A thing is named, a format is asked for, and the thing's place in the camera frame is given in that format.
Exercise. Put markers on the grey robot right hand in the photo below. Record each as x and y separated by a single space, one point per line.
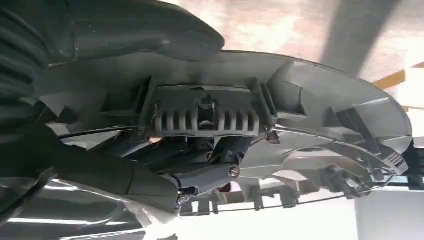
132 30

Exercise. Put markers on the ribbed grey right arm sleeve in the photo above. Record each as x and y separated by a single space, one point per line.
18 66

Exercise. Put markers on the clear plastic cover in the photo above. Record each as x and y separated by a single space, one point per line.
82 215

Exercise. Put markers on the yellow tape strip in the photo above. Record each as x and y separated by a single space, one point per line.
394 79

